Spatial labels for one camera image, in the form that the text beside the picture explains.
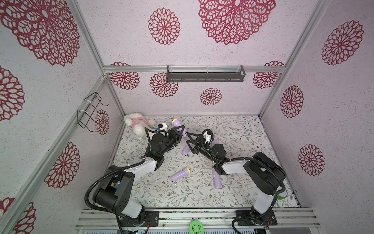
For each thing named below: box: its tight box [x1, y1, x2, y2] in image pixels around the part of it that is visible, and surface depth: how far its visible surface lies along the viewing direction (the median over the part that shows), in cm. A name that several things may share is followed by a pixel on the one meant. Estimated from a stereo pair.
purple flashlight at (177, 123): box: [171, 117, 189, 138], surface depth 80 cm
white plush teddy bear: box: [123, 112, 157, 137], surface depth 109 cm
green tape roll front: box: [188, 220, 205, 234], surface depth 69 cm
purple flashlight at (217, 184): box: [212, 169, 223, 190], surface depth 86 cm
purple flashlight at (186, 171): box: [170, 166, 192, 183], surface depth 88 cm
